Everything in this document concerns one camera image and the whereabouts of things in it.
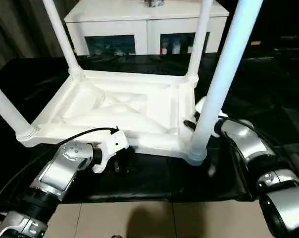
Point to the white plastic table leg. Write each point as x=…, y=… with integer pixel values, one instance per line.
x=6, y=106
x=200, y=44
x=60, y=37
x=226, y=62

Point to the white plastic table top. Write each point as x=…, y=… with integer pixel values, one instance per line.
x=127, y=99

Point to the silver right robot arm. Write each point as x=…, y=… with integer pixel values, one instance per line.
x=251, y=143

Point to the black mat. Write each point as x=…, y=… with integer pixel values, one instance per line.
x=263, y=86

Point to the glass bowl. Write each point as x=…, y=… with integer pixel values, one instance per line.
x=153, y=3

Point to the dark low shelf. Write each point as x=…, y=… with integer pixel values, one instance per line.
x=293, y=42

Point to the white cabinet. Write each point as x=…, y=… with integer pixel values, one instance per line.
x=114, y=15

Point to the grey curtain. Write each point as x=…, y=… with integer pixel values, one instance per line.
x=15, y=32

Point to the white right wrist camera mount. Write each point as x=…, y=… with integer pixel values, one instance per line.
x=200, y=104

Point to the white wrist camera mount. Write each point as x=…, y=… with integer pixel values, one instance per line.
x=200, y=104
x=114, y=141

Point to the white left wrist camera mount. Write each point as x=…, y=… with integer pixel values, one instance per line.
x=114, y=141

